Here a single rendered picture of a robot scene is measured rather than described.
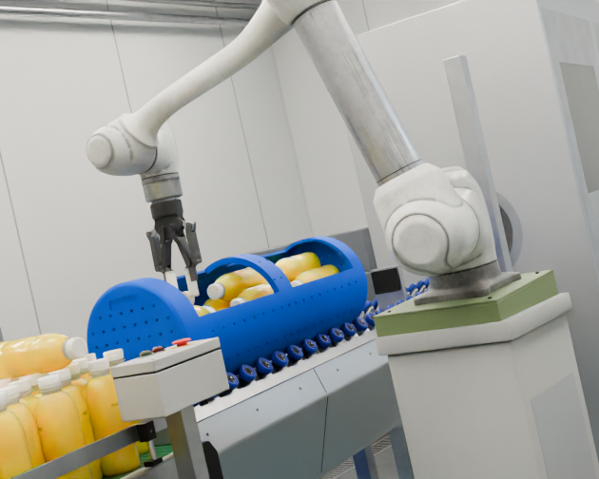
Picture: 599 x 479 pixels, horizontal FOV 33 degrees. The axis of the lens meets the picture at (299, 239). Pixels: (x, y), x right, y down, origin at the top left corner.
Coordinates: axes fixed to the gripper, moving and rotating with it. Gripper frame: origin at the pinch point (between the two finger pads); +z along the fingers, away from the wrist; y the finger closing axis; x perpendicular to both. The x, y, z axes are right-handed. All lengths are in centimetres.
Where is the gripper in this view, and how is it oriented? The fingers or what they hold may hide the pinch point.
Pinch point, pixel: (182, 285)
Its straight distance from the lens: 240.2
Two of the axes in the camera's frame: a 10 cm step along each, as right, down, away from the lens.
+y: -8.4, 1.7, 5.1
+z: 2.0, 9.8, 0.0
